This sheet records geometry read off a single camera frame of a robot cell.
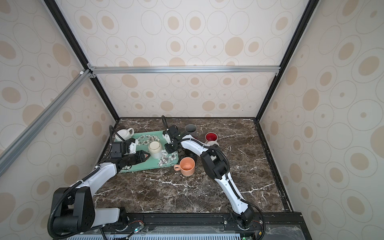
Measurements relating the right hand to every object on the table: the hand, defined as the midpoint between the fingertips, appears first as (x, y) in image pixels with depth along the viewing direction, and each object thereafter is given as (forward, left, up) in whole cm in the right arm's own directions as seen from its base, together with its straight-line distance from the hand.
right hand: (168, 149), depth 100 cm
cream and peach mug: (-13, -13, 0) cm, 18 cm away
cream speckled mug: (-5, +6, +8) cm, 11 cm away
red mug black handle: (+6, -29, +5) cm, 30 cm away
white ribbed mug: (+7, +27, +7) cm, 29 cm away
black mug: (-9, -18, +5) cm, 20 cm away
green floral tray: (-6, +1, -1) cm, 6 cm away
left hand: (-9, +8, +10) cm, 15 cm away
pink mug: (0, -29, +7) cm, 30 cm away
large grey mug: (+11, -15, +8) cm, 20 cm away
